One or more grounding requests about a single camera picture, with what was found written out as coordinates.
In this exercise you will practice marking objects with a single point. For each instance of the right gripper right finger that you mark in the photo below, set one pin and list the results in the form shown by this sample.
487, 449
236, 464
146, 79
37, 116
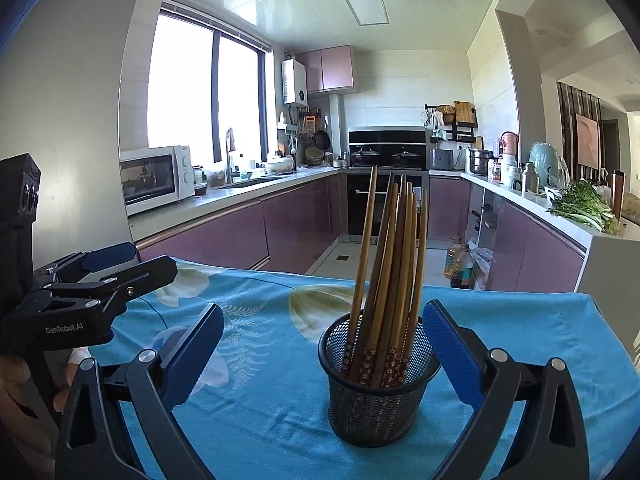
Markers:
550, 442

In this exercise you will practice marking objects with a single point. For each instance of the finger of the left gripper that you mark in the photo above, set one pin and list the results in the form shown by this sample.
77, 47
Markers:
133, 282
77, 265

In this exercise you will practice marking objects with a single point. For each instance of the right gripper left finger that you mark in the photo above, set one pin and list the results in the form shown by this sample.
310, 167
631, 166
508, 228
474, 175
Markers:
95, 441

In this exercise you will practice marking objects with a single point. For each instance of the dark wooden chopstick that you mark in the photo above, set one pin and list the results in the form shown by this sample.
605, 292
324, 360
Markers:
393, 352

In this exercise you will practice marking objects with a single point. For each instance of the kitchen window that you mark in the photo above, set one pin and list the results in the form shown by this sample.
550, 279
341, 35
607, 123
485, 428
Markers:
207, 90

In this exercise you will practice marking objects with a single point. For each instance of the person's left hand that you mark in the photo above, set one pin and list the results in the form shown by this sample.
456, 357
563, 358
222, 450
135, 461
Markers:
25, 415

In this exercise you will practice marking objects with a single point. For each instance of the white microwave oven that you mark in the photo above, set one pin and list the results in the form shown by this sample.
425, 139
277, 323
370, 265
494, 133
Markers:
155, 177

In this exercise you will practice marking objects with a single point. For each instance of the blue floral tablecloth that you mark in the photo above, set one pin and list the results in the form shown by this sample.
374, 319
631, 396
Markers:
258, 410

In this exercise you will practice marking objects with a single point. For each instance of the black mesh utensil holder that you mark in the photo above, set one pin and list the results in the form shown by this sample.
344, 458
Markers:
374, 417

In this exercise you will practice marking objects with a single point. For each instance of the cooking oil bottle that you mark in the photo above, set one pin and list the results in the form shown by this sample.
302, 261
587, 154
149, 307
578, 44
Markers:
459, 265

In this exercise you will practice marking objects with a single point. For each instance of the green leafy vegetables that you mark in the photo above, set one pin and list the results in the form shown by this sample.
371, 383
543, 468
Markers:
581, 203

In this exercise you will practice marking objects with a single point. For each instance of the black built-in oven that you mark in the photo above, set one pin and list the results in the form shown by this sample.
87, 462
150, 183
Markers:
358, 192

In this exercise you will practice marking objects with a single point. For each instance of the mint green appliance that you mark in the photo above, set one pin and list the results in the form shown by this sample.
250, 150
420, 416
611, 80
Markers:
550, 166

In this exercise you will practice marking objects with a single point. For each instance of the white water heater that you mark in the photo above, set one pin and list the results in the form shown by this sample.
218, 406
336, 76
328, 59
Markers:
294, 83

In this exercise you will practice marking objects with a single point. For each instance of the steel cooking pot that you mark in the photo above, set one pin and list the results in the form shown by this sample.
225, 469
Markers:
477, 161

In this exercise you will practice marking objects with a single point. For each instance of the pink kettle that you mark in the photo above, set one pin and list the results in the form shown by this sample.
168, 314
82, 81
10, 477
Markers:
509, 143

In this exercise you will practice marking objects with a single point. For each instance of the silver toaster box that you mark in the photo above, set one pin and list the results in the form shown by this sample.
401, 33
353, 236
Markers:
441, 159

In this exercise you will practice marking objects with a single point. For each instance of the black range hood stove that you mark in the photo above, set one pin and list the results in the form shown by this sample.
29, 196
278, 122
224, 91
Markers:
388, 147

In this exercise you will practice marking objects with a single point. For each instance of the purple upper cabinet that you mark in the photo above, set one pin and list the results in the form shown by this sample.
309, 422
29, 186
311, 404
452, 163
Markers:
328, 70

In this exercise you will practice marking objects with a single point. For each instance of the black camera housing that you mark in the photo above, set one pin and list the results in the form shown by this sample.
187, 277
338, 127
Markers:
20, 180

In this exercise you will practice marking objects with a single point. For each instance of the black wall spice rack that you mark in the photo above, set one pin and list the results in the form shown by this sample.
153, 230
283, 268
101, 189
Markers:
451, 122

